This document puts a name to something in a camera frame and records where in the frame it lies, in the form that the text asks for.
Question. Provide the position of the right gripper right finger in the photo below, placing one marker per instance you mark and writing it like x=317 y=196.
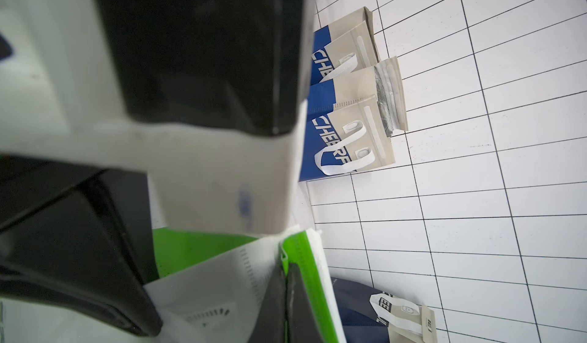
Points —
x=301 y=323

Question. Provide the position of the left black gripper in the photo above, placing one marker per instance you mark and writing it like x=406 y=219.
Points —
x=79 y=237

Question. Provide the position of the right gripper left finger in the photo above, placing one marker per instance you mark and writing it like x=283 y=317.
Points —
x=270 y=323

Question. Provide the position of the green white bag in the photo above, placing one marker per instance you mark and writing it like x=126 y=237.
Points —
x=210 y=287

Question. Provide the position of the blue cheerful bag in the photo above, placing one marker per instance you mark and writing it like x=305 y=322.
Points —
x=343 y=46
x=351 y=119

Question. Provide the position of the blue Cheerful bag front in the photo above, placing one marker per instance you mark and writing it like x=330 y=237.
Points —
x=343 y=46

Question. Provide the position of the dark bag behind left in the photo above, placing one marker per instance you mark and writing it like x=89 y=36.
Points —
x=371 y=315

